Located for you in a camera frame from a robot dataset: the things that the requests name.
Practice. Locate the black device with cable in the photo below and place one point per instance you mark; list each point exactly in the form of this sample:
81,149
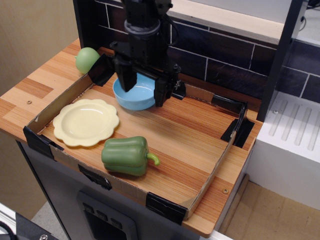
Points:
20,228

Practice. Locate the black vertical post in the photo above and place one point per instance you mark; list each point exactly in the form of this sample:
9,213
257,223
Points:
289,33

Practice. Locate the cardboard fence with black tape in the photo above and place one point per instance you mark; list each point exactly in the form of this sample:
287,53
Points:
192,134

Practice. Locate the white toy sink drainboard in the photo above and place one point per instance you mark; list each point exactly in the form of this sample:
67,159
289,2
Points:
285,158

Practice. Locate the light blue bowl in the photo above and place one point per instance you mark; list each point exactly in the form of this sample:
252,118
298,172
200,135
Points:
140,97

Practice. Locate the light green round toy fruit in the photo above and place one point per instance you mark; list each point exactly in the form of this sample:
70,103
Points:
85,59

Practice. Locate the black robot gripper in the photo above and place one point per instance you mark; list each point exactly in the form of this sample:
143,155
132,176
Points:
145,53

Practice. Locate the pale yellow scalloped plate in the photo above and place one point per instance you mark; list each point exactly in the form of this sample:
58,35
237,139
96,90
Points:
85,122

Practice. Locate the grey toy oven panel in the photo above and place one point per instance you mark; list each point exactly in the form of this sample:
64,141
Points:
104,222

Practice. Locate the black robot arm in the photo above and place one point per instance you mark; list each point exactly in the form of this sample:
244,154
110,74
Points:
145,13

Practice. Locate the green toy bell pepper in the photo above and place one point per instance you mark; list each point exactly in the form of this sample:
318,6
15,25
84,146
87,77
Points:
128,155

